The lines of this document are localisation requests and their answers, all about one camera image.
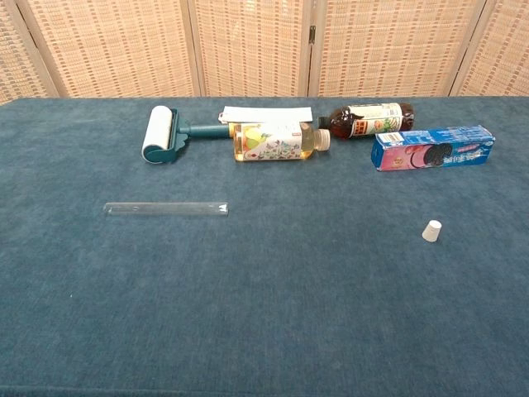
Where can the teal lint roller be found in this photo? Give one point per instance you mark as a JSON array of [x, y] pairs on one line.
[[159, 132]]

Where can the yellow tea bottle white cap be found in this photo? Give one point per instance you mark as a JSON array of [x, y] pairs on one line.
[[268, 142]]

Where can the woven bamboo folding screen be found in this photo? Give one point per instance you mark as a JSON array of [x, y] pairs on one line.
[[124, 41]]

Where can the blue cookie box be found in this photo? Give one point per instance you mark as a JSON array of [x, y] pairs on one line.
[[434, 151]]

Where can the white and blue paper card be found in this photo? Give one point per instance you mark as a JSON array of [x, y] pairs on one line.
[[268, 113]]

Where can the white rubber stopper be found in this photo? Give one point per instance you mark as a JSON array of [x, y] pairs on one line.
[[432, 231]]

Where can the dark tea bottle black cap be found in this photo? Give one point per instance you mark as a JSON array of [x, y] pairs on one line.
[[343, 122]]

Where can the clear glass test tube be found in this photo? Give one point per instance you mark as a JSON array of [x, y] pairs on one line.
[[165, 209]]

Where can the blue table cloth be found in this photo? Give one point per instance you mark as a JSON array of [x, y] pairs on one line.
[[264, 289]]

